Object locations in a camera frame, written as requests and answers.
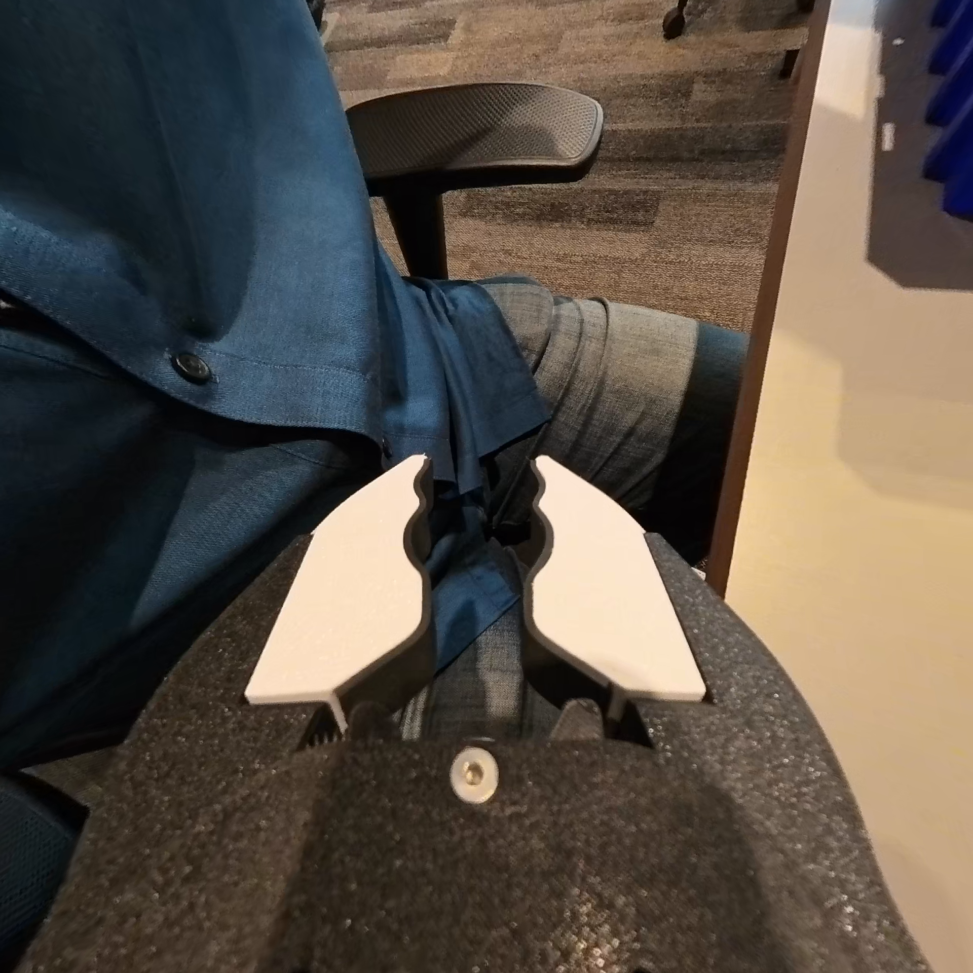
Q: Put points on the person in blue shirt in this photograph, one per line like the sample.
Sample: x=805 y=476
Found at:
x=175 y=304

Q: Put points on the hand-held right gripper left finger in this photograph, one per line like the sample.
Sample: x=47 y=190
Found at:
x=346 y=608

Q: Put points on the black office chair armrest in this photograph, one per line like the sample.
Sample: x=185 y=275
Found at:
x=479 y=144

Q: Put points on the black chair caster wheel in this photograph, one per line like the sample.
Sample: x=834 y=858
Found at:
x=675 y=19

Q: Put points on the blue ridged block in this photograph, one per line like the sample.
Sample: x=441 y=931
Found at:
x=952 y=91

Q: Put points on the black mesh chair seat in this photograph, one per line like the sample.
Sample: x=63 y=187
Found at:
x=30 y=851

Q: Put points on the person's grey trousers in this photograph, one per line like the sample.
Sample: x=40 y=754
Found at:
x=608 y=380

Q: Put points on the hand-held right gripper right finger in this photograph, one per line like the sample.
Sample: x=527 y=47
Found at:
x=608 y=600

